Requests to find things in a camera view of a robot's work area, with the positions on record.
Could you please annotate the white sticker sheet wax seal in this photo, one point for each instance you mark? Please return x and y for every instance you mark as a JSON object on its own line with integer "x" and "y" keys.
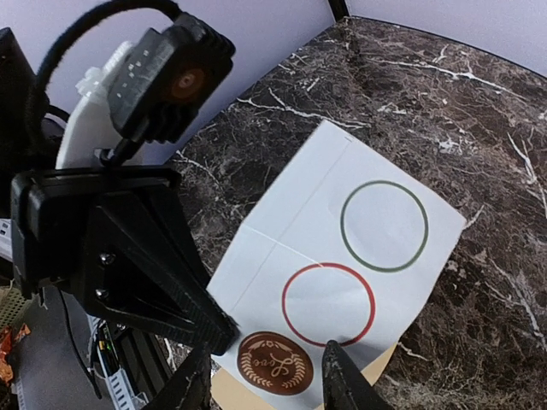
{"x": 343, "y": 246}

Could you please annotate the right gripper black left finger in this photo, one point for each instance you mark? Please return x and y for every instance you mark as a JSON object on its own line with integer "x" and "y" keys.
{"x": 190, "y": 386}

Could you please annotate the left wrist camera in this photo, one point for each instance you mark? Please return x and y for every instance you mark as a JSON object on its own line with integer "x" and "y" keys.
{"x": 167, "y": 78}

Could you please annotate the black frame post left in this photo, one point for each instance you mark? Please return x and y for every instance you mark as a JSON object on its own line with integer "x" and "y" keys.
{"x": 339, "y": 9}

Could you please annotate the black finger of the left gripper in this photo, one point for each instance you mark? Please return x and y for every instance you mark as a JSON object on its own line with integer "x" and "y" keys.
{"x": 141, "y": 269}

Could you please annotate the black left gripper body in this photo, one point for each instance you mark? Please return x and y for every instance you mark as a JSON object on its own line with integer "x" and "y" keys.
{"x": 50, "y": 210}

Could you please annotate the brown kraft envelope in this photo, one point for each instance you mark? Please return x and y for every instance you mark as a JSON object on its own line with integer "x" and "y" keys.
{"x": 230, "y": 394}

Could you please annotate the white slotted cable duct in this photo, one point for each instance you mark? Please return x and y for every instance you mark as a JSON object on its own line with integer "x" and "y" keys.
{"x": 103, "y": 353}

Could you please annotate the brown wax seal sticker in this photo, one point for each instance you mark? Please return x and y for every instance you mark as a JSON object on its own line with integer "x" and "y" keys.
{"x": 274, "y": 363}

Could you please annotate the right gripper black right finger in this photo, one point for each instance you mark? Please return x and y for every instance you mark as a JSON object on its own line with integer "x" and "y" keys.
{"x": 344, "y": 387}

